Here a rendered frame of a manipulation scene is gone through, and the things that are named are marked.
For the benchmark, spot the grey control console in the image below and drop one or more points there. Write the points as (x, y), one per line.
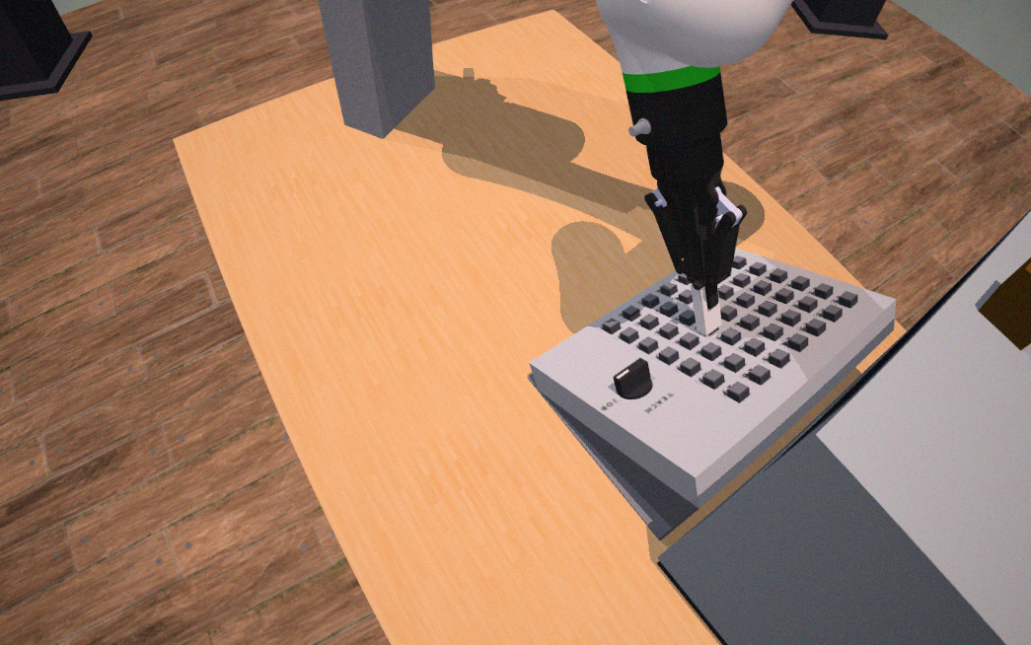
(905, 519)

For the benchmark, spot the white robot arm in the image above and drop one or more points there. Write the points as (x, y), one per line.
(672, 103)

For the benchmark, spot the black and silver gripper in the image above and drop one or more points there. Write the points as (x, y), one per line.
(696, 201)

